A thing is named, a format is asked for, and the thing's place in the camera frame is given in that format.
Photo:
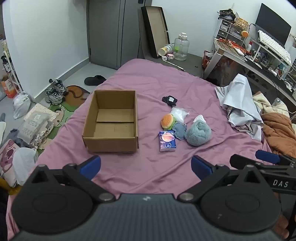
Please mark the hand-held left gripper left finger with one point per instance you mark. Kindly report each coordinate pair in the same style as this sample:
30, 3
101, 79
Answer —
90, 166

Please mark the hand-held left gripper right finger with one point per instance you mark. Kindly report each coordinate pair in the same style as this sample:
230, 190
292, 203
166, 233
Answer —
201, 168

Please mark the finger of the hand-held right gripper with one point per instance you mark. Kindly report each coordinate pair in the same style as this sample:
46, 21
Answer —
267, 156
242, 162

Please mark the teal fluffy plush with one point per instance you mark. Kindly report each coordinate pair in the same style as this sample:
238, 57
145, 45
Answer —
197, 134

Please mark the brown cardboard box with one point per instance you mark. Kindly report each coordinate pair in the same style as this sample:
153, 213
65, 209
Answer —
111, 131

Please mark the denim plush toy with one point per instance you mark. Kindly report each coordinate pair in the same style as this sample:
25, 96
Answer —
180, 131

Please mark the blue tissue packet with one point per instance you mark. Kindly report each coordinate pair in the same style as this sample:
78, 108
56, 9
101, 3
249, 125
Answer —
167, 141

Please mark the burger plush toy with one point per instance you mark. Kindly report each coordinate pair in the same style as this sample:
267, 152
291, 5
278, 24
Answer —
167, 120

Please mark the orange-brown blanket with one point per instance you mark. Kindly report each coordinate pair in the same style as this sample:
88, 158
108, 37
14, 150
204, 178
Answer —
279, 132

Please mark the beige cloth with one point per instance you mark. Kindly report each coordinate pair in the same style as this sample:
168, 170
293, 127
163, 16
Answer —
260, 100

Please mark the clear bag of white stuffing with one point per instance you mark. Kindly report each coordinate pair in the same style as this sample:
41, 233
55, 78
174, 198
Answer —
180, 113

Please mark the white crumpled shirt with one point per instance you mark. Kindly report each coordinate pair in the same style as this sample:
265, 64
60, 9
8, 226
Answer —
240, 99

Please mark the translucent plastic bag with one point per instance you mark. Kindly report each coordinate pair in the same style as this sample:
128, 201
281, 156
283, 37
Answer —
25, 163

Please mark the grey packaged parcels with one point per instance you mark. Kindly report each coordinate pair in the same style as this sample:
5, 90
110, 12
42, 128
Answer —
37, 122

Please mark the green cartoon floor rug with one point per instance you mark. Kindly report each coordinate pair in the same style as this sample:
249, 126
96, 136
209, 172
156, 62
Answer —
74, 93

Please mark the black plush toy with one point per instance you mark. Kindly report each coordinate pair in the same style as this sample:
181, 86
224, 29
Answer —
166, 99

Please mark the grey sneaker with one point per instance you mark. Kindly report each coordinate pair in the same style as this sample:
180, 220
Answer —
60, 87
53, 96

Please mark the pink printed cushion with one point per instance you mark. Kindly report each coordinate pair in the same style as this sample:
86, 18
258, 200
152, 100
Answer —
7, 157

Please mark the black slippers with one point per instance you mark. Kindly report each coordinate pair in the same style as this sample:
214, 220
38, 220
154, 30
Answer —
93, 80

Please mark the white plastic bag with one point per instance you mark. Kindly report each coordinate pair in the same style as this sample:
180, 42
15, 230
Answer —
21, 105

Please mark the pink bed sheet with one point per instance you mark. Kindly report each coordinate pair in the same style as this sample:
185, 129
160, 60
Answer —
150, 81

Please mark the white desk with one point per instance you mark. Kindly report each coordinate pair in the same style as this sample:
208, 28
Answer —
235, 58

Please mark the thin stick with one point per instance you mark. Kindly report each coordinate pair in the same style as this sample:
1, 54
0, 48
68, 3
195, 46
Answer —
177, 66

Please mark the red bag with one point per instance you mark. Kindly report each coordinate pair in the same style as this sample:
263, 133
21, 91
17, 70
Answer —
207, 60

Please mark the white keyboard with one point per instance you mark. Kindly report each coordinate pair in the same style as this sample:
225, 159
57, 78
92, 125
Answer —
275, 47

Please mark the orange carton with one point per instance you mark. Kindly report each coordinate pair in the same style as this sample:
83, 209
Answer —
9, 88

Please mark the small pink white gadget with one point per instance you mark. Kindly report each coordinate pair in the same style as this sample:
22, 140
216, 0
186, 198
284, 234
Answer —
168, 56

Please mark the clear plastic jar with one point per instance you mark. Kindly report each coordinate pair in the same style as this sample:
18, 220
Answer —
181, 46

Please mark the paper cup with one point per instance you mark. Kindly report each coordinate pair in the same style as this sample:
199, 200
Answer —
165, 49

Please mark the orange round desk lamp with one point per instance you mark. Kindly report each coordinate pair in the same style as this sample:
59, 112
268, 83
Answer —
245, 33

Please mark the white storage rack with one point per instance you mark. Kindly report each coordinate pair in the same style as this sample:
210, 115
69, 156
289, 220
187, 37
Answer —
8, 62

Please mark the black computer monitor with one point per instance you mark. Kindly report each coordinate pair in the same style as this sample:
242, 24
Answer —
272, 23

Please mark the small drawer organizer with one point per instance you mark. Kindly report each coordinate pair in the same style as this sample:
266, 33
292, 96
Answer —
225, 29

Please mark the wicker basket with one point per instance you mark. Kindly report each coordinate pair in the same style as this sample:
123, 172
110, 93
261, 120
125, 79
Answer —
241, 23

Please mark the grey wardrobe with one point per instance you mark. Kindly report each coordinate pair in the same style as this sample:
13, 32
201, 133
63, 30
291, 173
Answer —
111, 30

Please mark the long black cardboard lid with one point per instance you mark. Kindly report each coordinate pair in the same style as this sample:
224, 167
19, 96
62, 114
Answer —
155, 25

